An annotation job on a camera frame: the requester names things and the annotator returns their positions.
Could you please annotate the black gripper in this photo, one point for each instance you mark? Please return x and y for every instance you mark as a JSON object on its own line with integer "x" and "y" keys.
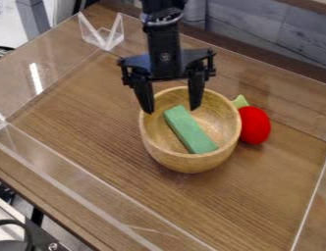
{"x": 166, "y": 63}

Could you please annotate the green rectangular stick block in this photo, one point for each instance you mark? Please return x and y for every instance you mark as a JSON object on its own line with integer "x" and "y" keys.
{"x": 188, "y": 131}

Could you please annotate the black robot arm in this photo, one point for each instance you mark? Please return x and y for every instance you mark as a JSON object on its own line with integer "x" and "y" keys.
{"x": 164, "y": 9}

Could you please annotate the brown wooden bowl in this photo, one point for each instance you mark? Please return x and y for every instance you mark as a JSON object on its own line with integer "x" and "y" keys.
{"x": 217, "y": 116}

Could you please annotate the red plush strawberry toy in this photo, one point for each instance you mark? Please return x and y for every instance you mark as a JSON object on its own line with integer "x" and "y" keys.
{"x": 255, "y": 122}

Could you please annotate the black table leg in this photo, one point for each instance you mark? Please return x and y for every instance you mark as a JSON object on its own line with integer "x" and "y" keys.
{"x": 37, "y": 216}

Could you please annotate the clear acrylic corner bracket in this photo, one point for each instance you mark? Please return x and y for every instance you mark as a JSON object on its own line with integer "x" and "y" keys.
{"x": 103, "y": 38}

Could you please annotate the clear acrylic tray enclosure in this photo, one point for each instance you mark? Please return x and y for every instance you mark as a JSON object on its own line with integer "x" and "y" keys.
{"x": 108, "y": 172}

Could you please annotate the black equipment with cable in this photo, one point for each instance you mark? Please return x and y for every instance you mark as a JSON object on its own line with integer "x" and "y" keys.
{"x": 37, "y": 240}

